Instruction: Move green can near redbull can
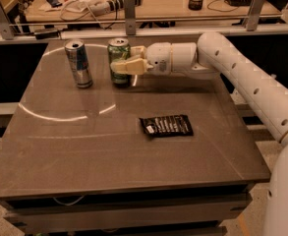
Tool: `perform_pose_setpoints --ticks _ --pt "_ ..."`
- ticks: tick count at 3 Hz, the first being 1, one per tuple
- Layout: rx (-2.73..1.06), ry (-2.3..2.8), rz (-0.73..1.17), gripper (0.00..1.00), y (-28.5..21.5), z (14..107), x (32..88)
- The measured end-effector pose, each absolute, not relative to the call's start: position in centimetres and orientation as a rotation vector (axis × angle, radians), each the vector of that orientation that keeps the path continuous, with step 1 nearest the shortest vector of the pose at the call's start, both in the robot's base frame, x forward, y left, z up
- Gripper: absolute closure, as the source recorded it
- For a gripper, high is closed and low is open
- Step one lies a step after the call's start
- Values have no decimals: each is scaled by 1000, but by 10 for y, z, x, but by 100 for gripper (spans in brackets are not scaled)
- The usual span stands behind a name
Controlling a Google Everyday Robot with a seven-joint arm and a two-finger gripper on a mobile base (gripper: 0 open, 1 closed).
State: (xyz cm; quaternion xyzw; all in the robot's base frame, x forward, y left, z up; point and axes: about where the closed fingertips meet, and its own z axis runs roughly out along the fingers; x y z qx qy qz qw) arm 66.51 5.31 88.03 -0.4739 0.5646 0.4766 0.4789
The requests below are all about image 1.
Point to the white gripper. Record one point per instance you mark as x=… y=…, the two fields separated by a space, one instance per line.
x=158 y=58

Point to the green soda can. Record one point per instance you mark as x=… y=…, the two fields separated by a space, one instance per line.
x=119 y=49

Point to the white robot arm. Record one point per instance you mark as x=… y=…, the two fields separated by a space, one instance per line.
x=214 y=54

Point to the silver blue redbull can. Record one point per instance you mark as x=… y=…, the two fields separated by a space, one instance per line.
x=76 y=54

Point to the black snack packet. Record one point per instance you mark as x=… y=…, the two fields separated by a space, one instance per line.
x=167 y=126

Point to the grey cylindrical device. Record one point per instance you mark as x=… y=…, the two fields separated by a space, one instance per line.
x=112 y=6

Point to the black mesh cup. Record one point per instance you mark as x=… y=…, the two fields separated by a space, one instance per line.
x=195 y=5

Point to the middle metal bracket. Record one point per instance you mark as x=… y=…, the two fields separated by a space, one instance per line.
x=130 y=17

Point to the metal bracket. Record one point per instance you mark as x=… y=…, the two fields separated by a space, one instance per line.
x=6 y=31
x=252 y=20
x=130 y=17

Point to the left metal bracket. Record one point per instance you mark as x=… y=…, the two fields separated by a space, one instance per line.
x=6 y=31

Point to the right metal bracket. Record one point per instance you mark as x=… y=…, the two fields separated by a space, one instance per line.
x=252 y=20

